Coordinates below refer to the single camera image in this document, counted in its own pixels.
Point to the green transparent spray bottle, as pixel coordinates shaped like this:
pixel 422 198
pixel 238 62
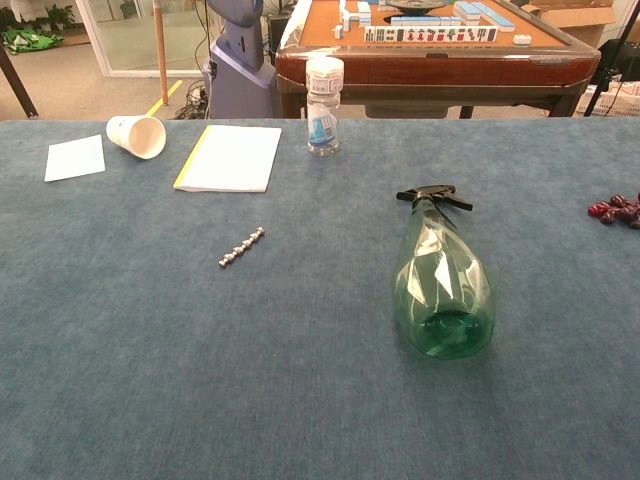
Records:
pixel 440 280

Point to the clear jar white lid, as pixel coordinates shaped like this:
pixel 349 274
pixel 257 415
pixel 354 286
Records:
pixel 324 125

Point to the white notepad yellow spine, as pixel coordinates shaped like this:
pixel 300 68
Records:
pixel 230 157

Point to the blue table cloth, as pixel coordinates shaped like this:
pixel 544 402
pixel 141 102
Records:
pixel 150 350

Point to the white paper cup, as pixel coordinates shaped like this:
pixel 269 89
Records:
pixel 135 135

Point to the brown mahjong table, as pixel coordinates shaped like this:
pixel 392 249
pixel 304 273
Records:
pixel 450 65

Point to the face-up mahjong tile row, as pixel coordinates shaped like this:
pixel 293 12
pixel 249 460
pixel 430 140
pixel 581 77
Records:
pixel 430 35

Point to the wooden pole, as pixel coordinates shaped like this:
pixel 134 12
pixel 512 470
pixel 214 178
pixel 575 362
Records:
pixel 161 50

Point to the white paper card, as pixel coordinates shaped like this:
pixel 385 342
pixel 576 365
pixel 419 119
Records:
pixel 75 157

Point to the single white mahjong tile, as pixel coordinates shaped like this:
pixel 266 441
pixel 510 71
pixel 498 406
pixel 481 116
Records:
pixel 521 40

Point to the red grape bunch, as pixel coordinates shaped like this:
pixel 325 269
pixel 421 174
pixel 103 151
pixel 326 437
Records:
pixel 612 212

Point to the white plastic crate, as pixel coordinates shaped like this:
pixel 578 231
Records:
pixel 620 102

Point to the cardboard box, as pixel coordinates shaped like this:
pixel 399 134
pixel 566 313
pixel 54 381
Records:
pixel 575 20

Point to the dark slanted pole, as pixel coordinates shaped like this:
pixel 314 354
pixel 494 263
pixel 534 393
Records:
pixel 20 87

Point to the black tripod stand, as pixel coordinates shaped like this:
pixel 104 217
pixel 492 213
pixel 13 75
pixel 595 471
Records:
pixel 611 62

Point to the green bag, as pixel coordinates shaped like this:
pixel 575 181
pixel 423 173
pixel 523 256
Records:
pixel 30 41

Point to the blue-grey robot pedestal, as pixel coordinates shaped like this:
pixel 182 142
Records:
pixel 240 85

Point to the blue-backed mahjong tile wall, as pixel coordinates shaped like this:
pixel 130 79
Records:
pixel 425 21
pixel 362 12
pixel 487 15

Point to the white glass door frame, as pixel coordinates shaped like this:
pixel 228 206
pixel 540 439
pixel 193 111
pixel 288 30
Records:
pixel 92 30

